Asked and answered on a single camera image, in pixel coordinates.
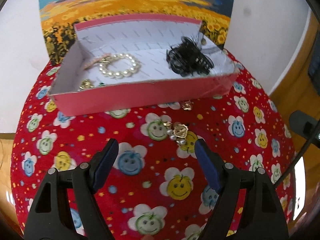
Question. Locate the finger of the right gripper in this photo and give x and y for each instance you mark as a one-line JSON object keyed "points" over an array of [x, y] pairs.
{"points": [[305, 126]]}

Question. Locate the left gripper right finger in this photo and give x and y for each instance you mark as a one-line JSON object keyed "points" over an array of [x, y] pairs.
{"points": [[262, 217]]}

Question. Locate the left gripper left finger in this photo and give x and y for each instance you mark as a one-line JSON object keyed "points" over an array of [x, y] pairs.
{"points": [[50, 213]]}

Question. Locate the small silver gold earring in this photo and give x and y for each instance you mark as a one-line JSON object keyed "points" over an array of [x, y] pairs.
{"points": [[187, 105]]}

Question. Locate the gold pearl earring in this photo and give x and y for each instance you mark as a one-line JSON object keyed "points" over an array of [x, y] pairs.
{"points": [[177, 132]]}

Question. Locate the black hair claw with mesh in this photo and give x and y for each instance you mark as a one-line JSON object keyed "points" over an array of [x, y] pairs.
{"points": [[189, 58]]}

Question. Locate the gold pearl brooch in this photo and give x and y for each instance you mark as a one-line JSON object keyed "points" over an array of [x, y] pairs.
{"points": [[88, 84]]}

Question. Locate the pink hair clip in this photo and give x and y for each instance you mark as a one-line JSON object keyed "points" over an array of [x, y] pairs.
{"points": [[102, 59]]}

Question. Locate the red smiley flower tablecloth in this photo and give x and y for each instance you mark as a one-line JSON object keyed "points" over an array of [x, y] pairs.
{"points": [[155, 186]]}

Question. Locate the pink cardboard box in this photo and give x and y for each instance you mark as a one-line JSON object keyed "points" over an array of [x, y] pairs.
{"points": [[137, 74]]}

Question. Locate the sunflower field painting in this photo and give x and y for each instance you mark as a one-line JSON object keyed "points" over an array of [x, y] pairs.
{"points": [[58, 17]]}

